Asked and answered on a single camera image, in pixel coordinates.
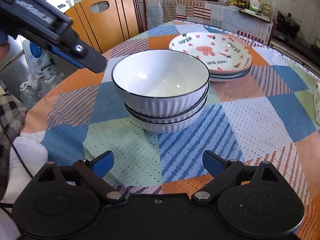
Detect white bowl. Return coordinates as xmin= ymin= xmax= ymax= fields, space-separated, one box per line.
xmin=124 ymin=88 xmax=209 ymax=124
xmin=131 ymin=104 xmax=206 ymax=133
xmin=112 ymin=50 xmax=209 ymax=118

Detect large white sun plate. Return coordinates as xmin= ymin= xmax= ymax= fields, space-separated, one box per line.
xmin=209 ymin=64 xmax=252 ymax=79

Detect teal fried egg plate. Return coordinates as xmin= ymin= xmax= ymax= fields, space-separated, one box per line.
xmin=210 ymin=68 xmax=250 ymax=82

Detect pink rabbit patterned plate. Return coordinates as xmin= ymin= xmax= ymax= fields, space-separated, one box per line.
xmin=169 ymin=32 xmax=252 ymax=70

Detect checkered sleeve forearm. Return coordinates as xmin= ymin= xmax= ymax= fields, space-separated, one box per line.
xmin=0 ymin=94 xmax=28 ymax=199

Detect wooden chair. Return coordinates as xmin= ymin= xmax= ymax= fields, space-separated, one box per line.
xmin=65 ymin=0 xmax=143 ymax=54

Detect colourful patchwork tablecloth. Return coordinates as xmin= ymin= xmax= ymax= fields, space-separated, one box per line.
xmin=21 ymin=21 xmax=319 ymax=239

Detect striped counter cloth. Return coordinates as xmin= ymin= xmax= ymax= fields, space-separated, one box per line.
xmin=145 ymin=0 xmax=273 ymax=45

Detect white tissue pack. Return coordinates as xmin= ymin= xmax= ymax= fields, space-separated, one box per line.
xmin=312 ymin=82 xmax=320 ymax=125

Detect black gas stove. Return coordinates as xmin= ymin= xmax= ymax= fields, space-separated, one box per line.
xmin=270 ymin=30 xmax=319 ymax=73

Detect black wok with lid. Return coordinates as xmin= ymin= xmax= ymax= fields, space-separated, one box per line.
xmin=276 ymin=10 xmax=300 ymax=38

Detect oil bottle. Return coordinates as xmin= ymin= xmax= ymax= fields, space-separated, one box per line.
xmin=263 ymin=0 xmax=271 ymax=16

